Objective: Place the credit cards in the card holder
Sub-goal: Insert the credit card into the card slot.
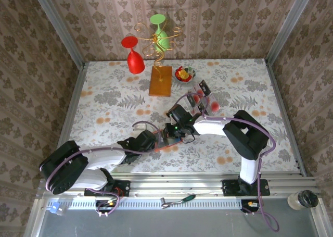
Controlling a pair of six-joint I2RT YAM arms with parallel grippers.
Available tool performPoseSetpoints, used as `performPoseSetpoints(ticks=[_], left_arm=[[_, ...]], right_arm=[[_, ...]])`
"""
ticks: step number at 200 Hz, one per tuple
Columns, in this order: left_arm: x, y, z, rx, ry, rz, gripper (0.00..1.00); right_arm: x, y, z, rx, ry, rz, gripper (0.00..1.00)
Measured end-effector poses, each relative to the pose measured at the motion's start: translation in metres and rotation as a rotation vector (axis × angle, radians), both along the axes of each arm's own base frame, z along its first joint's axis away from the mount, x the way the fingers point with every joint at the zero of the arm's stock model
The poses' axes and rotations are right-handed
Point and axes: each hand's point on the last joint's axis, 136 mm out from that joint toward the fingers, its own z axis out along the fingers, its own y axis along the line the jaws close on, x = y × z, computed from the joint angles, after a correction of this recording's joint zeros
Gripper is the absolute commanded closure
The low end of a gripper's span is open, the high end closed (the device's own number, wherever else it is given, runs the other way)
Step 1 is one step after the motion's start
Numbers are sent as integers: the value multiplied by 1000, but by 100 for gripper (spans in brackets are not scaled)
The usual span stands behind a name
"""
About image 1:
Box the orange card holder wallet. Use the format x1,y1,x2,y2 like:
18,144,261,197
152,129,182,153

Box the clear acrylic card stand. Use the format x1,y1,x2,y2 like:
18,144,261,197
186,79,222,117

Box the wooden rack base block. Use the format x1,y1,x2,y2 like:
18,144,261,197
148,66,173,97

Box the red yellow wrapped candies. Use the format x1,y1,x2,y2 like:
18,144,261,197
175,67,193,81

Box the leaf pattern ceramic bowl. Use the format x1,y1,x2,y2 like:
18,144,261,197
173,66,197,83

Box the red plastic wine glass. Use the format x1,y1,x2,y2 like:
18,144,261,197
121,36,146,74

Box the floral tablecloth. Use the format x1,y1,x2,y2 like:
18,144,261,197
62,58,300,174

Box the green plastic wine glass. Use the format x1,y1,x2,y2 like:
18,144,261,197
149,14,171,53

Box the grey metal panel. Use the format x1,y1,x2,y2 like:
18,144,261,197
39,208,321,237

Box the blue white plug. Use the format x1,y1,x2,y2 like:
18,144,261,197
48,202,68,216

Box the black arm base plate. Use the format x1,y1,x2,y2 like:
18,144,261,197
84,179,131,197
222,179,271,197

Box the wide aluminium base rail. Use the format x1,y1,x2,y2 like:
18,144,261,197
36,172,318,200

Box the white slotted cable duct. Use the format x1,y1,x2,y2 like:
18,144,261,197
69,197,244,210

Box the ratchet wrench with green handle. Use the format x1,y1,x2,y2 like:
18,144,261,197
160,194,196,209

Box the arm power wire bundle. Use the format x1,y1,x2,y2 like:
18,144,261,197
95,194,122,218
240,199,261,217

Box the aluminium frame side rail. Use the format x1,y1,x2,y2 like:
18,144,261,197
49,64,88,174
265,59,308,177

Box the gold wire glass rack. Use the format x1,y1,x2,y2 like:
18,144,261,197
134,22,183,83

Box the aluminium frame post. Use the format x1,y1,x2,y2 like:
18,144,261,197
265,0,317,66
29,0,86,70

